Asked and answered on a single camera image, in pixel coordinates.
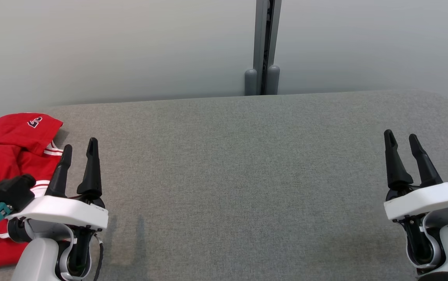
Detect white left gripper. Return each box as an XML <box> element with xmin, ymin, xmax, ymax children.
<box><xmin>5</xmin><ymin>137</ymin><xmax>108</xmax><ymax>230</ymax></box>

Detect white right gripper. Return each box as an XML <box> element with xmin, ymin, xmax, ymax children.
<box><xmin>384</xmin><ymin>130</ymin><xmax>448</xmax><ymax>221</ymax></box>

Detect red basketball jersey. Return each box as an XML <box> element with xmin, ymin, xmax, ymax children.
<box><xmin>0</xmin><ymin>139</ymin><xmax>64</xmax><ymax>272</ymax></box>

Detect red shorts with white stripe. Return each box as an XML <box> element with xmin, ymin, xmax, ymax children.
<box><xmin>0</xmin><ymin>113</ymin><xmax>64</xmax><ymax>157</ymax></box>

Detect thin black left gripper cable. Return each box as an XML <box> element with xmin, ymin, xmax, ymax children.
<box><xmin>92</xmin><ymin>233</ymin><xmax>104</xmax><ymax>281</ymax></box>

